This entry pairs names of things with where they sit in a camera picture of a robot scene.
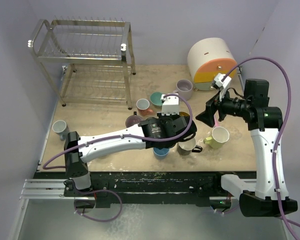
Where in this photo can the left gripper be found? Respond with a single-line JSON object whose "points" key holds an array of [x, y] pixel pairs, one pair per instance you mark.
{"points": [[162, 117]]}

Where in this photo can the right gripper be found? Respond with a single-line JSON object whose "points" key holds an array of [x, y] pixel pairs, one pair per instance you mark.
{"points": [[207, 116]]}

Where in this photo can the yellow mug black handle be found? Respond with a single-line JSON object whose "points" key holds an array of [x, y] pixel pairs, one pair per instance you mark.
{"points": [[183, 114]]}

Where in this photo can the lime green mug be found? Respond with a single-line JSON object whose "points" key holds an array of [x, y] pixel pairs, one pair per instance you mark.
{"points": [[218, 137]]}

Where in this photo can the black mug white interior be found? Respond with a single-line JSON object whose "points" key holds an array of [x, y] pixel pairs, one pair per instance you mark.
{"points": [[188, 147]]}

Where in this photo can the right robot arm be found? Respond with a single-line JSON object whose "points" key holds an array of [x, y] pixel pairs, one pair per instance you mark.
{"points": [[269, 197]]}

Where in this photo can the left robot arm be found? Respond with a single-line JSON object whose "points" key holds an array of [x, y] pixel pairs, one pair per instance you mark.
{"points": [[153, 132]]}

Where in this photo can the metal dish rack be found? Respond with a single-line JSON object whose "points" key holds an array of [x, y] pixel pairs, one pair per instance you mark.
{"points": [[88, 61]]}

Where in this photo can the pink tube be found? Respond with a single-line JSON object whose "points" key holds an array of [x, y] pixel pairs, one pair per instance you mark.
{"points": [[216, 122]]}

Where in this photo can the teal cup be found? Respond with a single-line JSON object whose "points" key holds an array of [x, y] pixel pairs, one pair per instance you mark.
{"points": [[155, 99]]}

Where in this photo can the blue cup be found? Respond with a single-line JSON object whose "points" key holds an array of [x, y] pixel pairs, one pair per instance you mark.
{"points": [[160, 154]]}

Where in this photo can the lilac mug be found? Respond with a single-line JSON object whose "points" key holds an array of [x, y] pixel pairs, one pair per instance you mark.
{"points": [[184, 88]]}

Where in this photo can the salmon pink mug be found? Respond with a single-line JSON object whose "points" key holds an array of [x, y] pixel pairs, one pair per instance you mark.
{"points": [[143, 107]]}

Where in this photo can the round drawer box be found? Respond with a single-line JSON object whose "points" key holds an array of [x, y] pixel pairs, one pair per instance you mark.
{"points": [[207, 58]]}

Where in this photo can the grey speckled mug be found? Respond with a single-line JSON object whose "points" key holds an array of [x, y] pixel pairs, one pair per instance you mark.
{"points": [[98, 153]]}

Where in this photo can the small grey cup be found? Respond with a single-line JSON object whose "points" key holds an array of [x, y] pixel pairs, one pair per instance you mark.
{"points": [[61, 128]]}

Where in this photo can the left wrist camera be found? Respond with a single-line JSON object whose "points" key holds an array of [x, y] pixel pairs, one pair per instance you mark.
{"points": [[170, 105]]}

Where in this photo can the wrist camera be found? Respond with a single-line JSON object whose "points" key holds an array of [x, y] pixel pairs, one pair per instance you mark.
{"points": [[170, 105], [221, 84]]}

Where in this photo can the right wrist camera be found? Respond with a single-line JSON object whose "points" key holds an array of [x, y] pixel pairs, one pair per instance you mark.
{"points": [[221, 84]]}

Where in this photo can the purple mug black handle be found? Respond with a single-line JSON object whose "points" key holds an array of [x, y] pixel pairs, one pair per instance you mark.
{"points": [[133, 119]]}

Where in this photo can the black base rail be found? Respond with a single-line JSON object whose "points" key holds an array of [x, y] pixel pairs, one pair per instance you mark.
{"points": [[199, 188]]}

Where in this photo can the aluminium frame rail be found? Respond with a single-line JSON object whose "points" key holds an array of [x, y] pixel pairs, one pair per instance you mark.
{"points": [[43, 189]]}

